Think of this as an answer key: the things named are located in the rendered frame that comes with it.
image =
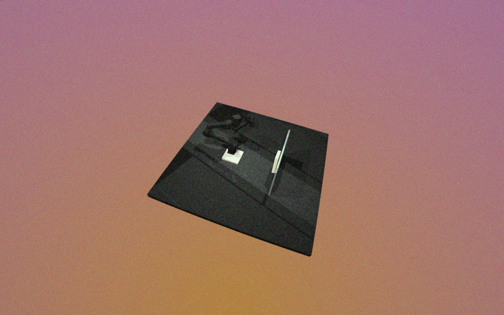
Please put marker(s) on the beige picture frame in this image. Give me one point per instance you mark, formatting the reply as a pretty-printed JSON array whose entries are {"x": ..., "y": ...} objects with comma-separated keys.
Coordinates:
[{"x": 276, "y": 161}]

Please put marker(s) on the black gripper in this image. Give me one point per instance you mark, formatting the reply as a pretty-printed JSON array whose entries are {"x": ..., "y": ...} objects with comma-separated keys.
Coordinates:
[{"x": 250, "y": 122}]

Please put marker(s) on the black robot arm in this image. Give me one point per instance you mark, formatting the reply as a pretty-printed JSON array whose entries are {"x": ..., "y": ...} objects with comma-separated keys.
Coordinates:
[{"x": 235, "y": 121}]

